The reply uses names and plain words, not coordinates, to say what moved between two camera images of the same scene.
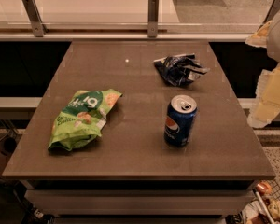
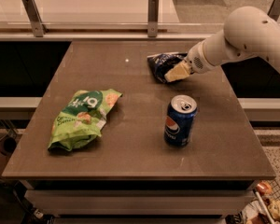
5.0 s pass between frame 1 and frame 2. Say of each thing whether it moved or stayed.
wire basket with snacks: stayed
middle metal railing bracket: stayed
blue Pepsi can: stayed
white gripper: moved
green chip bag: stayed
